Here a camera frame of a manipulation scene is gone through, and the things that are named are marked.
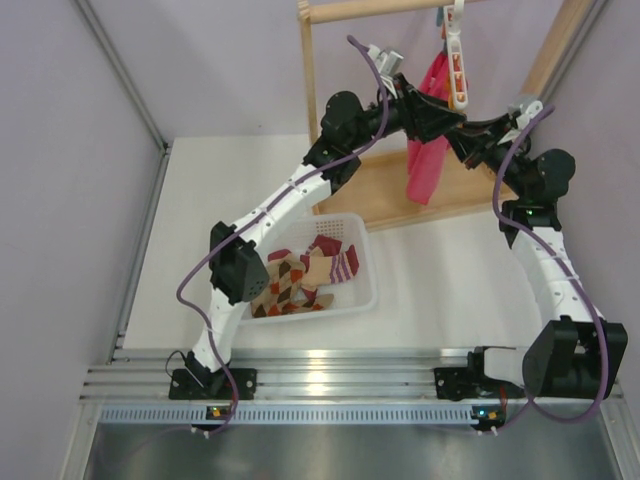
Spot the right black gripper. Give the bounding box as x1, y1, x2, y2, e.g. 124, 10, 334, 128
443, 115, 529, 199

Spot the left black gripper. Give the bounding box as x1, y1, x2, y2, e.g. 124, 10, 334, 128
345, 71, 464, 151

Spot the white plastic clip hanger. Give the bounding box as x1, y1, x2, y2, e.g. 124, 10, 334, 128
442, 0, 469, 112

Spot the striped beige maroon sock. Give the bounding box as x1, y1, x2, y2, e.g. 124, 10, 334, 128
300, 245, 360, 289

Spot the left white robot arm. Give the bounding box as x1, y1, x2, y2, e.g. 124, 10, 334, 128
169, 74, 466, 401

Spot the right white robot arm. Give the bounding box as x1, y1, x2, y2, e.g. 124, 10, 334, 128
434, 114, 628, 401

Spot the pink towel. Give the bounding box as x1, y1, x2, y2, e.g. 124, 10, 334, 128
406, 52, 450, 205

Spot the wooden drying rack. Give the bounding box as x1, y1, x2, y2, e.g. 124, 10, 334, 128
297, 1, 607, 230

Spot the white plastic basket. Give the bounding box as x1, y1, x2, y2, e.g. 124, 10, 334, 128
240, 213, 378, 327

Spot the argyle beige brown sock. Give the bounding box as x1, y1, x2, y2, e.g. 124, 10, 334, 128
251, 250, 306, 318

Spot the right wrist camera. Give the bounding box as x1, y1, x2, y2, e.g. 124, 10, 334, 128
508, 95, 544, 130

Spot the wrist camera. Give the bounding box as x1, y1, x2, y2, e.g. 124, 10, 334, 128
508, 95, 544, 130
368, 44, 404, 79

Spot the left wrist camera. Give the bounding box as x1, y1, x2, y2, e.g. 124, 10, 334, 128
368, 44, 404, 79

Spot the aluminium mounting rail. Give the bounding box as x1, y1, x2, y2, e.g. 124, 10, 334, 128
79, 347, 626, 426

